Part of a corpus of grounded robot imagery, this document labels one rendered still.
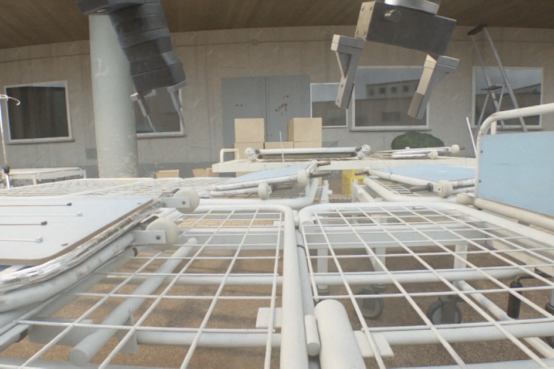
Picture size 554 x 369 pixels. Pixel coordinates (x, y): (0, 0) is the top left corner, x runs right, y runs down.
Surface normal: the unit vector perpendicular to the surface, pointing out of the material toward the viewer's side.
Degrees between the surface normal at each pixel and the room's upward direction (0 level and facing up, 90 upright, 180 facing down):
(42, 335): 90
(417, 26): 113
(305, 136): 90
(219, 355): 0
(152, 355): 0
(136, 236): 93
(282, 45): 90
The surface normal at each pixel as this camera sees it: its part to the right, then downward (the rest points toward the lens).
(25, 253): -0.03, -0.98
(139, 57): -0.07, 0.63
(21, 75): -0.03, 0.12
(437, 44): 0.11, 0.50
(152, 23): 0.76, 0.18
